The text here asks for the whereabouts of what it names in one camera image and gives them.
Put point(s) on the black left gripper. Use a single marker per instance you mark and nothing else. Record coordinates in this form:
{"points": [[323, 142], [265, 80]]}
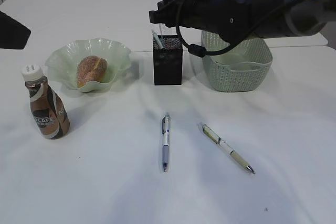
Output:
{"points": [[13, 34]]}

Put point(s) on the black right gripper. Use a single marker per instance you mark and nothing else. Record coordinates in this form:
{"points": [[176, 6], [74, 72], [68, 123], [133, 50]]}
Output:
{"points": [[216, 16]]}

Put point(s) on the clear plastic ruler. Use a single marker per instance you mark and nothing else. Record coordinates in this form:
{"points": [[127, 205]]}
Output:
{"points": [[161, 31]]}

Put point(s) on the white blue pen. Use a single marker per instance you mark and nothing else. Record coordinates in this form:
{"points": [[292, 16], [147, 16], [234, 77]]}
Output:
{"points": [[157, 39]]}

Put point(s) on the sugared bread bun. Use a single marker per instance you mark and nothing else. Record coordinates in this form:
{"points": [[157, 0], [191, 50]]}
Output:
{"points": [[91, 68]]}

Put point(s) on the brown coffee bottle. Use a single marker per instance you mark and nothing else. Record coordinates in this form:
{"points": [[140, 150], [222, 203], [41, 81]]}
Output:
{"points": [[46, 106]]}

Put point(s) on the grey grip silver pen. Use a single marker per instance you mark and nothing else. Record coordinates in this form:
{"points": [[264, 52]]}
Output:
{"points": [[166, 129]]}

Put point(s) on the cream barrel pen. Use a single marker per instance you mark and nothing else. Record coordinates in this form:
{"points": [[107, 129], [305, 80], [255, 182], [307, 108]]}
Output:
{"points": [[226, 148]]}

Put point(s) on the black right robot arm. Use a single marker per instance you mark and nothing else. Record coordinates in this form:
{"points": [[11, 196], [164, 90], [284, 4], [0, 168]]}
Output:
{"points": [[237, 20]]}

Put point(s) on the green wavy glass plate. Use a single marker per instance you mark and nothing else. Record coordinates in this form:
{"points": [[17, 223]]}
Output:
{"points": [[62, 64]]}

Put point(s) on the black mesh pen holder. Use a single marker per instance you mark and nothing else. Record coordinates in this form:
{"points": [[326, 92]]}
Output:
{"points": [[168, 62]]}

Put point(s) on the green woven plastic basket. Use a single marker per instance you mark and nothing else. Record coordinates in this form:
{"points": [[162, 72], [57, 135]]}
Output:
{"points": [[242, 69]]}

